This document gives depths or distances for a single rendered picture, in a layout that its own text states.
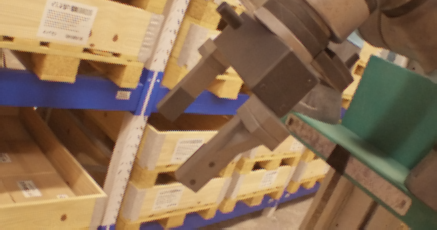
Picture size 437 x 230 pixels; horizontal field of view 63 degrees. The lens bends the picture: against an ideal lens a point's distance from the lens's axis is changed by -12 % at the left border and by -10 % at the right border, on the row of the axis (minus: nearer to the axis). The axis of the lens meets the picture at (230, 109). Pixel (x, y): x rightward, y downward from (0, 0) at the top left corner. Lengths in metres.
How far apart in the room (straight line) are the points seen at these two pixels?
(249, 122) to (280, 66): 0.05
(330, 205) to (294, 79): 0.82
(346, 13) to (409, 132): 0.63
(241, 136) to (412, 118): 0.68
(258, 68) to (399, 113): 0.68
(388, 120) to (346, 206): 0.30
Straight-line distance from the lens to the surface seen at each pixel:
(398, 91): 1.00
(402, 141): 0.97
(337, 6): 0.37
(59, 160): 2.34
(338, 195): 1.13
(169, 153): 2.10
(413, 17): 0.42
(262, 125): 0.31
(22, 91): 1.56
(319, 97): 0.99
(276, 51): 0.34
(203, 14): 1.86
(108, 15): 1.54
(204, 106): 2.19
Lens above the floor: 1.65
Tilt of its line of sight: 14 degrees down
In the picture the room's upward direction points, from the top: 22 degrees clockwise
